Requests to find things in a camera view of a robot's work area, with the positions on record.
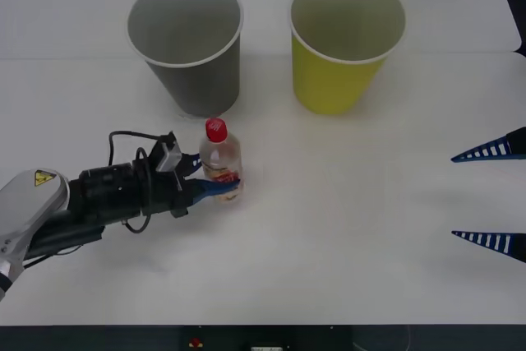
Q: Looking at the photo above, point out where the grey plastic waste bin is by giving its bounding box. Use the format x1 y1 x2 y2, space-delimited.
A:
125 0 244 118

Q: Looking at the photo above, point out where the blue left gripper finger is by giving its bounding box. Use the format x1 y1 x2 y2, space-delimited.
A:
178 152 204 178
191 177 244 205

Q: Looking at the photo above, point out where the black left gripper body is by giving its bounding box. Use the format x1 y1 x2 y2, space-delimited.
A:
141 169 201 219

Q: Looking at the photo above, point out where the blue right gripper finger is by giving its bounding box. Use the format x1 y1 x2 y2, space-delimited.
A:
450 230 526 265
450 126 526 163

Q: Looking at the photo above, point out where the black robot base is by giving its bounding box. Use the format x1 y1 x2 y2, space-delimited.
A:
0 324 526 351

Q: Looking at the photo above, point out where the yellow-green plastic waste bin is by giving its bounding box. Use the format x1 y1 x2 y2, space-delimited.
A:
288 0 408 117

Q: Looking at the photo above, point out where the clear bottle with red cap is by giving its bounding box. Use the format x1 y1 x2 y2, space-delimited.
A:
198 117 247 206

